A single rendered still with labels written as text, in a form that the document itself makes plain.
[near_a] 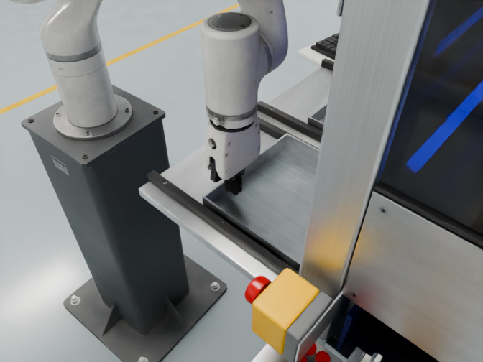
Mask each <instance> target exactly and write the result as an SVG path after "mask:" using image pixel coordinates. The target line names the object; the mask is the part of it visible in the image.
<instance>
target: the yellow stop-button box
mask: <svg viewBox="0 0 483 362"><path fill-rule="evenodd" d="M332 301H333V299H332V298H331V297H329V296H328V295H327V294H326V293H324V292H322V291H321V292H319V289H318V288H316V287H314V286H313V285H312V284H311V283H309V282H307V281H306V280H305V279H304V278H302V277H301V276H299V275H298V274H296V273H295V272H294V271H292V270H291V269H289V268H286V269H284V270H283V271H282V272H281V274H280V275H279V276H278V277H277V278H276V279H275V280H274V281H273V282H272V283H271V284H270V285H269V286H268V287H267V288H266V289H265V290H264V291H263V292H262V293H261V294H260V295H259V296H258V297H257V298H256V299H255V300H254V301H253V303H252V331H253V332H254V333H256V334H257V335H258V336H259V337H260V338H261V339H263V340H264V341H265V342H266V343H267V344H269V345H270V346H271V347H272V348H274V349H275V350H276V351H277V352H278V353H279V354H283V358H285V359H286V360H287V361H288V362H295V357H296V353H297V349H298V344H299V342H300V341H301V340H302V339H303V337H304V336H305V334H306V333H307V332H308V331H309V330H310V329H311V328H312V327H313V325H314V324H315V323H316V321H317V320H318V319H319V317H320V316H322V314H323V313H324V312H325V311H326V309H327V308H328V307H329V306H330V304H331V303H332Z"/></svg>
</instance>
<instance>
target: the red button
mask: <svg viewBox="0 0 483 362"><path fill-rule="evenodd" d="M271 283H272V281H270V280H269V279H268V278H267V277H265V276H260V275H259V276H257V277H255V278H254V279H253V280H252V281H251V282H250V283H249V284H248V286H247V288H246V291H245V294H244V296H245V298H246V301H247V302H249V303H250V304H251V305H252V303H253V301H254V300H255V299H256V298H257V297H258V296H259V295H260V294H261V293H262V292H263V291H264V290H265V289H266V288H267V287H268V286H269V285H270V284H271Z"/></svg>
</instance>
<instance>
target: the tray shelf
mask: <svg viewBox="0 0 483 362"><path fill-rule="evenodd" d="M332 74H333V71H332V70H329V69H327V68H324V67H320V68H319V69H317V70H316V71H314V72H313V73H311V74H310V75H308V76H307V77H305V78H304V79H302V80H301V81H299V82H298V83H296V84H295V85H293V86H292V87H290V88H288V89H287V90H286V91H284V92H283V93H281V94H280V95H278V96H277V97H275V98H273V99H272V100H271V101H269V102H268V103H267V104H269V105H271V106H273V107H275V108H277V109H279V110H281V111H283V112H285V113H287V114H289V115H291V116H293V117H295V118H297V119H299V120H301V121H303V122H305V123H308V117H309V116H310V115H311V114H312V113H314V112H315V111H317V110H318V109H319V108H320V107H322V106H323V105H325V104H326V103H327V102H328V96H329V91H330V87H331V79H332ZM257 116H258V117H260V118H261V119H263V120H265V121H267V122H269V123H271V124H273V125H275V126H277V127H279V128H281V129H282V130H284V131H286V132H288V133H290V134H292V135H294V136H296V137H298V138H300V139H302V140H303V141H306V142H308V143H309V144H312V145H313V146H315V147H318V148H320V147H321V142H319V141H317V140H315V139H313V138H311V137H309V136H307V135H305V134H303V133H301V132H299V131H297V130H295V129H293V128H291V127H289V126H288V125H286V124H284V123H282V122H280V121H278V120H276V119H274V118H272V117H270V116H268V115H266V114H264V113H262V112H260V111H257ZM260 139H261V148H260V153H261V152H262V151H264V150H265V149H266V148H268V147H269V146H270V145H271V144H273V143H274V142H276V141H277V140H278V139H276V138H274V137H273V136H271V135H269V134H267V133H265V132H263V131H262V130H260ZM160 175H162V176H163V177H164V178H165V179H167V180H169V181H170V182H171V183H172V184H174V185H176V186H177V187H179V188H180V189H181V190H183V191H184V192H186V193H187V194H189V195H190V196H191V197H192V198H194V199H196V200H197V201H198V202H200V203H201V204H203V199H202V197H203V196H204V195H205V194H206V193H208V192H209V191H210V190H212V189H213V188H215V186H217V185H218V184H220V183H221V182H223V181H224V180H223V179H222V180H220V181H218V182H213V181H212V180H210V177H211V170H208V168H207V165H206V145H203V146H202V147H201V148H199V149H197V150H196V151H194V152H193V153H192V154H190V155H188V156H187V157H186V158H184V159H182V160H181V161H179V162H178V163H177V164H175V165H173V166H172V167H171V168H169V169H168V170H166V171H164V172H163V173H162V174H160ZM139 194H140V196H141V197H143V198H144V199H145V200H146V201H147V202H149V203H150V204H152V205H153V206H154V207H156V209H158V210H159V211H161V212H162V213H164V214H165V215H166V216H167V217H168V218H170V219H171V220H172V221H174V222H175V223H177V224H178V225H179V226H180V227H181V228H183V229H184V230H186V231H187V232H188V233H189V234H190V235H192V236H193V237H195V238H196V239H197V240H199V241H200V242H201V243H202V244H204V245H205V246H207V247H208V248H209V249H210V250H212V251H213V252H214V253H215V254H217V255H218V256H220V257H221V258H222V259H223V260H224V261H226V262H227V263H229V264H230V265H231V266H233V267H234V268H235V269H236V270H238V271H239V272H240V273H242V274H243V275H244V276H245V277H247V278H248V279H250V280H251V281H252V280H253V279H254V278H255V277H257V276H259V275H260V276H265V277H267V278H268V279H269V280H270V281H272V282H273V281H274V280H275V279H276V278H277V277H278V276H279V275H278V274H276V273H275V272H273V271H272V270H271V269H269V268H268V267H267V266H265V265H264V264H263V263H261V262H260V261H258V260H257V259H255V258H254V257H253V256H252V255H250V254H248V253H247V252H246V251H245V250H244V249H242V248H241V247H239V246H237V245H236V244H235V243H234V242H233V241H231V240H229V239H228V238H227V237H225V236H224V235H223V234H221V233H220V232H218V231H217V230H216V229H215V228H213V227H212V226H210V225H209V224H207V222H205V221H203V220H202V219H201V218H199V217H198V216H197V215H195V214H194V213H192V212H191V211H190V210H188V209H187V208H186V207H184V206H183V205H181V204H180V203H179V202H178V201H176V200H175V199H173V198H172V197H170V196H169V195H168V194H167V193H165V192H164V191H162V190H161V189H160V188H158V187H157V186H156V185H154V184H152V183H151V182H148V183H147V184H145V185H143V186H142V187H140V188H139ZM347 314H348V312H347V311H346V314H345V317H344V319H343V320H342V321H341V322H340V323H339V325H338V326H337V327H336V329H335V330H334V331H333V332H332V334H331V335H332V336H334V337H335V338H337V339H339V336H340V334H341V330H342V328H343V326H344V322H345V319H346V316H347Z"/></svg>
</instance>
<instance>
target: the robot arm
mask: <svg viewBox="0 0 483 362"><path fill-rule="evenodd" d="M102 1H103V0H57V2H56V3H55V5H54V7H53V8H52V9H51V10H50V12H49V13H48V14H47V16H46V17H45V18H44V19H43V21H42V23H41V25H40V28H39V33H40V39H41V42H42V46H43V48H44V51H45V54H46V56H47V60H48V62H49V65H50V69H51V71H52V74H53V77H54V79H55V83H56V86H57V89H58V91H59V94H60V97H61V100H62V102H63V106H61V107H60V108H59V109H58V110H57V112H56V114H55V116H54V119H53V123H54V125H55V129H56V130H57V132H58V133H59V134H61V135H62V136H64V137H66V138H69V139H73V140H78V141H90V140H96V139H102V138H105V137H108V136H111V135H113V134H115V133H116V132H118V131H120V130H122V129H123V128H124V127H125V126H126V125H127V124H128V123H129V122H130V120H131V118H132V107H131V105H130V103H129V102H128V100H127V99H125V98H123V97H121V96H118V95H115V94H114V92H113V89H112V86H111V81H110V77H109V72H108V68H107V65H106V60H105V57H104V51H103V48H102V45H101V39H100V36H99V33H98V25H97V16H98V11H99V9H100V6H101V3H102ZM237 2H238V4H239V7H240V10H241V13H239V12H221V13H218V14H213V15H211V16H209V17H207V18H206V19H204V20H203V21H202V23H201V48H202V58H203V79H204V89H205V100H206V116H207V118H208V119H209V121H210V122H209V123H208V127H207V132H206V165H207V168H208V170H211V177H210V180H212V181H213V182H218V181H220V180H222V179H223V180H224V187H225V188H226V190H227V191H229V192H231V193H233V194H234V195H238V194H239V192H241V191H242V175H243V174H244V171H245V167H247V166H248V165H249V164H251V163H252V162H253V161H254V160H255V159H256V158H258V156H259V154H260V148H261V139H260V127H259V119H258V116H257V103H258V88H259V84H260V82H261V80H262V79H263V77H264V76H266V75H267V74H268V73H271V72H272V71H273V70H275V69H276V68H278V67H279V66H280V65H281V64H282V63H283V62H284V60H285V58H286V56H287V53H288V26H287V21H286V15H285V7H284V3H283V0H237Z"/></svg>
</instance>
